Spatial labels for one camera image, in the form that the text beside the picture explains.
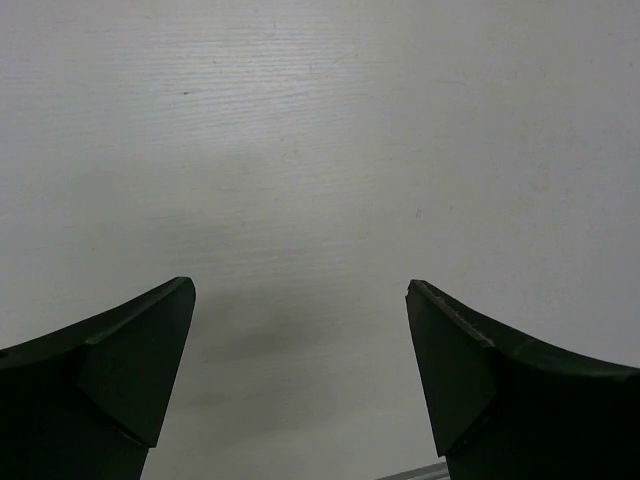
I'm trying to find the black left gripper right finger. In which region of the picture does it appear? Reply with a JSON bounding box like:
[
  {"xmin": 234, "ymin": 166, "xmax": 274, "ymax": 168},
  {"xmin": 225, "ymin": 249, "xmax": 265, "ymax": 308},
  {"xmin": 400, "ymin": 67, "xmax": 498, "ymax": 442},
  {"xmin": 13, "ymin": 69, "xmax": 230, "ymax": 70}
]
[{"xmin": 406, "ymin": 280, "xmax": 639, "ymax": 479}]

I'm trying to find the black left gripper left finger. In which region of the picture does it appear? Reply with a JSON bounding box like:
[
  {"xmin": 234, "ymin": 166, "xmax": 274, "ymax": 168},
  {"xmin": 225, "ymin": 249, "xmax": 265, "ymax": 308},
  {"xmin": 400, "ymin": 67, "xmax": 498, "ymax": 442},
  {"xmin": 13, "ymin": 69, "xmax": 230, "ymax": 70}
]
[{"xmin": 1, "ymin": 277, "xmax": 195, "ymax": 479}]

